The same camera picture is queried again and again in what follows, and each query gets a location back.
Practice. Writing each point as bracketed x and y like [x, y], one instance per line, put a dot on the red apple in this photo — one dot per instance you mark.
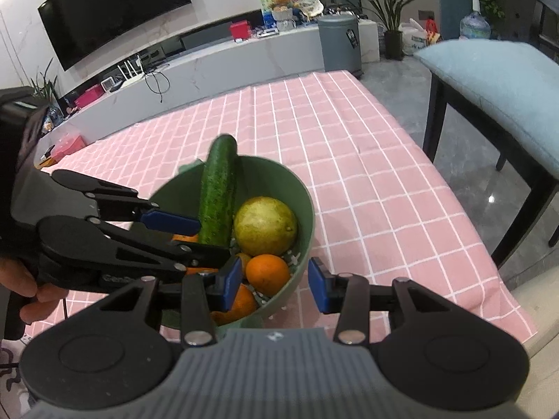
[181, 238]

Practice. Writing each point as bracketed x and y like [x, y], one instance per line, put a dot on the grey trash bin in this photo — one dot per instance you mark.
[340, 43]

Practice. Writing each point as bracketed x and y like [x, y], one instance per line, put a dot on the yellow-green fruit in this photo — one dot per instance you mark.
[245, 260]

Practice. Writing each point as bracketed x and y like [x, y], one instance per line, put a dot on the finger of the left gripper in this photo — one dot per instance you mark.
[189, 254]
[119, 203]

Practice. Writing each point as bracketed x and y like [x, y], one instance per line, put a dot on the right gripper own black right finger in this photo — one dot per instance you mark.
[352, 298]

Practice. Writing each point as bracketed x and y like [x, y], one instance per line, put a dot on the green bowl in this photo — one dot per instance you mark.
[256, 177]

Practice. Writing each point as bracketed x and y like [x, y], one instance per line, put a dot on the red box on cabinet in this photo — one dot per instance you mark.
[240, 31]

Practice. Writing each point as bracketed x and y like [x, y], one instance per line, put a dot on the large yellow-green lemon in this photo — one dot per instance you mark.
[265, 226]

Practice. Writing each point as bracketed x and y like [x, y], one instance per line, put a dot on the pink plastic container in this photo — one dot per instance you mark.
[67, 145]

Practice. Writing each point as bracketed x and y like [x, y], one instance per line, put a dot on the green cucumber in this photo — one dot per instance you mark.
[218, 190]

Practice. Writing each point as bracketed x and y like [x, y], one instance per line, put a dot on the teddy bear toy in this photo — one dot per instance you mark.
[280, 4]

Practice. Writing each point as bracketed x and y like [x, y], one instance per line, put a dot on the white TV cabinet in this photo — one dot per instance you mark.
[208, 72]

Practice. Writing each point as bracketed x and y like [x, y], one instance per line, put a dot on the white router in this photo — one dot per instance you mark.
[131, 70]

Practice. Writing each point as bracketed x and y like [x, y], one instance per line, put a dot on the light blue cushioned chair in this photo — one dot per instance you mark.
[509, 92]

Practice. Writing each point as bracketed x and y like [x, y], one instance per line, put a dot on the pink box on cabinet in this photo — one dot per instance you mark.
[89, 96]

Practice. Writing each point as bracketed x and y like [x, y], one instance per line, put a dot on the person's left hand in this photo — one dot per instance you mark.
[45, 299]

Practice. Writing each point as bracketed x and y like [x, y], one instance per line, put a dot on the large front orange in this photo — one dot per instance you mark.
[244, 305]

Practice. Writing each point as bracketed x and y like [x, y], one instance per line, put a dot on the right gripper own black left finger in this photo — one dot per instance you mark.
[193, 294]

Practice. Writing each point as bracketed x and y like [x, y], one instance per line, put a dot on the black television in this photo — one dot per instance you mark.
[77, 28]

